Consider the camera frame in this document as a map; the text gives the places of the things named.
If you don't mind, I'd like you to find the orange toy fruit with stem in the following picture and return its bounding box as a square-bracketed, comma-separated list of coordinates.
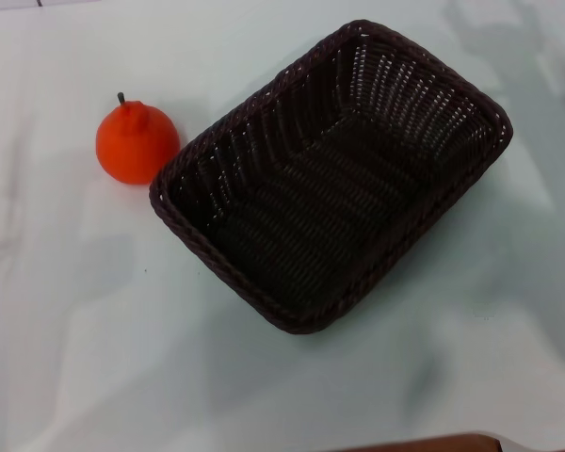
[95, 92, 182, 186]

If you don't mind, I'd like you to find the dark brown woven basket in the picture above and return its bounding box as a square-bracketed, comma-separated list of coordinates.
[148, 19, 514, 336]

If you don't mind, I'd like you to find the brown curved panel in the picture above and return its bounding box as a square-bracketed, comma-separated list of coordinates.
[332, 429, 503, 452]

